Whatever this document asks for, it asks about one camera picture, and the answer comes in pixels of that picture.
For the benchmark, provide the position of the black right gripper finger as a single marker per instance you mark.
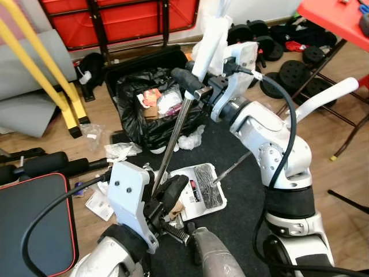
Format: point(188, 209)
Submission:
point(189, 82)

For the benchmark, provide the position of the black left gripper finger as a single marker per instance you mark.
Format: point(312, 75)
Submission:
point(174, 193)

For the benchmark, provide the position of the white plastic dustpan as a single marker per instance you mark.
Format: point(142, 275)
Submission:
point(196, 210)

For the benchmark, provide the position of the metal pole white grip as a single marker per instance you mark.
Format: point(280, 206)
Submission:
point(210, 40)

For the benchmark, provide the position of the black floor mat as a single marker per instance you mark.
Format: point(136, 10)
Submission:
point(242, 202)

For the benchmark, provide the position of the black plastic bin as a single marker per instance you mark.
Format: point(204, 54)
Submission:
point(144, 60)

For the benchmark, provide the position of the crumpled white plastic scrap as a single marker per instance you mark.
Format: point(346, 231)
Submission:
point(190, 138)

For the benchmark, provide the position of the black bin bag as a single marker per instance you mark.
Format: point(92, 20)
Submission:
point(138, 124)

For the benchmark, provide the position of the crumpled clear plastic bag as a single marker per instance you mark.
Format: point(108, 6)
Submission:
point(124, 151)

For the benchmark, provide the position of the white card package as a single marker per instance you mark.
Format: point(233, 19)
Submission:
point(99, 203)

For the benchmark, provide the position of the folded red table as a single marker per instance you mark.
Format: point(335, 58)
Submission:
point(132, 32)

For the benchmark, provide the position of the short black foam roller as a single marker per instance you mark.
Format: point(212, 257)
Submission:
point(89, 165)

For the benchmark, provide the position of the red black pouch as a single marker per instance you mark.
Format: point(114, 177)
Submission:
point(296, 46)

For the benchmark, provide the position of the small blue object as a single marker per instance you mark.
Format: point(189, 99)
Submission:
point(79, 187)

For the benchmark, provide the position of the black cloth bag white tag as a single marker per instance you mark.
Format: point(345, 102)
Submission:
point(91, 72)

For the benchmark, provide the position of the small clear plastic wrapper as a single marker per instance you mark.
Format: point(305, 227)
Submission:
point(93, 137)

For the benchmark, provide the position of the black duffel bag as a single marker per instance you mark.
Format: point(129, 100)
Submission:
point(311, 32)

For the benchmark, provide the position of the long black foam roller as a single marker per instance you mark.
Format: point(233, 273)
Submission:
point(46, 164)

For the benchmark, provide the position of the red table black legs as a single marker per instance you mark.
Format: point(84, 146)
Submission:
point(334, 20)

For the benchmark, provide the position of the large black red-trimmed bench pad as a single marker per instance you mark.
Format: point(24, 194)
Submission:
point(11, 219)

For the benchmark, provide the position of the silver metal clip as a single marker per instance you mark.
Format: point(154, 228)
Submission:
point(346, 2)

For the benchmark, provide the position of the yellow metal exercise frame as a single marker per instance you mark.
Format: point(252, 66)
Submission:
point(34, 68)

